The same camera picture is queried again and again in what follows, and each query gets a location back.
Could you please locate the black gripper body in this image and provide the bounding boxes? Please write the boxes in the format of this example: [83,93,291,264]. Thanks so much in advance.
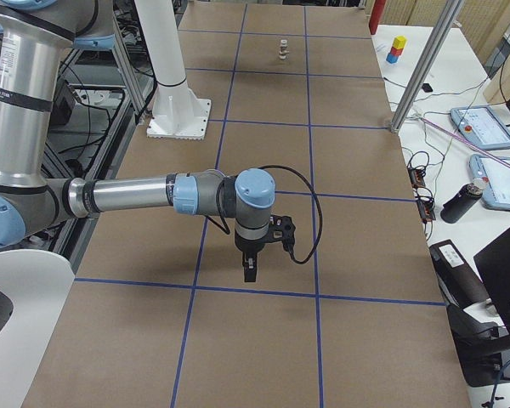
[235,232,268,255]

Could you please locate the white PPR pipe fitting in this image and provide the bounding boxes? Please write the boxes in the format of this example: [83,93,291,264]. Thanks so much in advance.
[278,39,289,60]

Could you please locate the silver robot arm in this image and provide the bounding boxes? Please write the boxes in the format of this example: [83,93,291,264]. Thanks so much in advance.
[0,1,283,282]

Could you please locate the near small circuit board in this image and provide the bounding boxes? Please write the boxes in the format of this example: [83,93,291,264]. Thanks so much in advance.
[416,200,436,224]

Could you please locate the small circuit board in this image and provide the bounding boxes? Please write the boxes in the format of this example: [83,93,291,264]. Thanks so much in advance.
[416,200,436,224]
[408,168,426,189]

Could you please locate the far small circuit board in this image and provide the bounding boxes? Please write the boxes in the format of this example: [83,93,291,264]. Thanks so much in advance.
[408,168,426,189]

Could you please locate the black cylinder bottle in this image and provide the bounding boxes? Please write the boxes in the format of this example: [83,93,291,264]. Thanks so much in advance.
[440,177,489,224]

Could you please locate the small black box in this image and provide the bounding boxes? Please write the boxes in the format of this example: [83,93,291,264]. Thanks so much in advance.
[422,83,433,93]

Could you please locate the stacked coloured blocks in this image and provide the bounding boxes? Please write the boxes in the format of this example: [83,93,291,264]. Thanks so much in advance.
[386,36,407,64]

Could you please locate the far blue teach pendant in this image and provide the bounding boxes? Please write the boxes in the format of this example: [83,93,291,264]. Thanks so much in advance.
[450,105,510,150]

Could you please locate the blue teach pendant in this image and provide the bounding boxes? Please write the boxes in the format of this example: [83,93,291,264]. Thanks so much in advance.
[450,105,510,150]
[469,154,510,212]

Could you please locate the near blue teach pendant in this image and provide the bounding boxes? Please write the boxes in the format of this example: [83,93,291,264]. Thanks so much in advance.
[469,154,510,212]

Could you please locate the red fire extinguisher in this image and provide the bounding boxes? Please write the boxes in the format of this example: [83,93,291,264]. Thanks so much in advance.
[369,0,387,35]

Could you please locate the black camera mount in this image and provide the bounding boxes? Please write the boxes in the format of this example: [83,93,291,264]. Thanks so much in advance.
[266,214,296,256]

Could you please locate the white camera stand column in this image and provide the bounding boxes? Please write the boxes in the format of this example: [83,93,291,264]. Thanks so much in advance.
[135,0,212,140]

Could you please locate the aluminium frame post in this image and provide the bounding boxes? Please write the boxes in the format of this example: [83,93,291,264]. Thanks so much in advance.
[389,0,464,133]

